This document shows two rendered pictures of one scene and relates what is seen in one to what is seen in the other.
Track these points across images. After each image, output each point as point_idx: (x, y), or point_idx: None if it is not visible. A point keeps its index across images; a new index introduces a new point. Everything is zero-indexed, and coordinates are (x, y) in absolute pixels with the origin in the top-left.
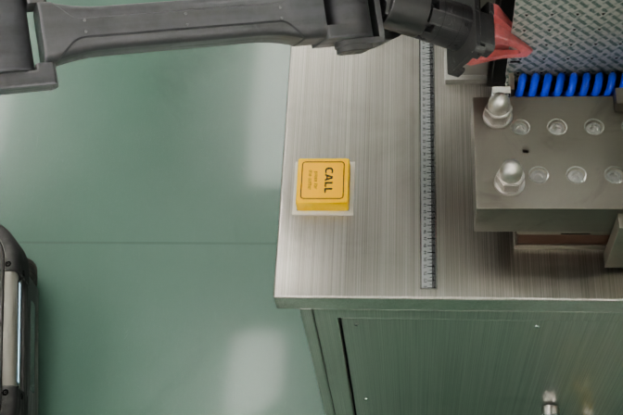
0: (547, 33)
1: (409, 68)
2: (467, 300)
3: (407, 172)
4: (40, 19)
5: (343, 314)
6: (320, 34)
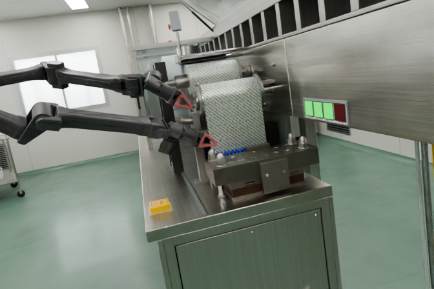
0: (219, 134)
1: (183, 186)
2: (221, 213)
3: (189, 199)
4: (57, 107)
5: (175, 240)
6: (149, 124)
